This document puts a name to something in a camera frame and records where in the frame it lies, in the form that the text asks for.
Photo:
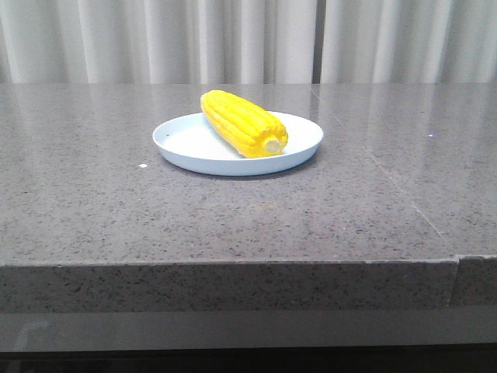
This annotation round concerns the light blue round plate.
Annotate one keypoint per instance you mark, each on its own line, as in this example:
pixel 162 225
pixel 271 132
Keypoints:
pixel 191 143

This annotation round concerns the grey cabinet front under counter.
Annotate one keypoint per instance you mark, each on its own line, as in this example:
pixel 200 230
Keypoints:
pixel 110 331

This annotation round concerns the white pleated curtain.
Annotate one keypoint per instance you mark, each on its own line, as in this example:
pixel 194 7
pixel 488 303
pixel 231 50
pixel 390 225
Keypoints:
pixel 248 42

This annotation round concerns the yellow corn cob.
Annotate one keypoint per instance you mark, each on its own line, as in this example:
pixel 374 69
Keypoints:
pixel 251 130

